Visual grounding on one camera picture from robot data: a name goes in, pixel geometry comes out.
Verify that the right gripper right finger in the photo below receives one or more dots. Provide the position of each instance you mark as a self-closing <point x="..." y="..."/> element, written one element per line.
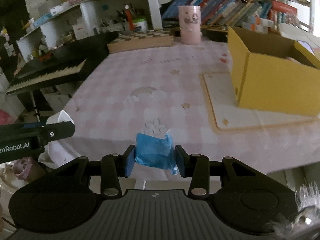
<point x="196" y="167"/>

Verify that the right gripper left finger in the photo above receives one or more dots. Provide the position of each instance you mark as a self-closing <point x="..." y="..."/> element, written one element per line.
<point x="114" y="166"/>

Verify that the white charger plug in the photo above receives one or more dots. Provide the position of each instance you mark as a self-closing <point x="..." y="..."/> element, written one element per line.
<point x="59" y="117"/>

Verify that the pink checkered table mat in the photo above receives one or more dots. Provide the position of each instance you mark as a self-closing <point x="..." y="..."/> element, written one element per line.
<point x="185" y="90"/>

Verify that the black Yamaha keyboard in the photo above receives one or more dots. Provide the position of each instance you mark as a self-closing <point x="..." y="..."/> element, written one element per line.
<point x="70" y="63"/>

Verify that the yellow cardboard box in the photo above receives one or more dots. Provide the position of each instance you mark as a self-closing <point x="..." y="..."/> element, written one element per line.
<point x="273" y="73"/>

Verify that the wooden chess board box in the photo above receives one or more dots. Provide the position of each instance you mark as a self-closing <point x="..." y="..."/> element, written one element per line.
<point x="141" y="40"/>

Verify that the dark wooden case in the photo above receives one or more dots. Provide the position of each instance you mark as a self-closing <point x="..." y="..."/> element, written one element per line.
<point x="216" y="34"/>

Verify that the white green-lid jar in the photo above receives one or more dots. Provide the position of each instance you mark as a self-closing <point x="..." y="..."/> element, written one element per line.
<point x="140" y="24"/>

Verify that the red white-capped bottle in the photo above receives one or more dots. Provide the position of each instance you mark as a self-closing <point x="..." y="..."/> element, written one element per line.
<point x="129" y="17"/>

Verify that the pink cylindrical container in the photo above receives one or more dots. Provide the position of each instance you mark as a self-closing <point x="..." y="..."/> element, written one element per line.
<point x="190" y="24"/>

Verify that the black smartphone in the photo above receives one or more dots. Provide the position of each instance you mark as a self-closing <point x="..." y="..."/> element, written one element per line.
<point x="306" y="45"/>

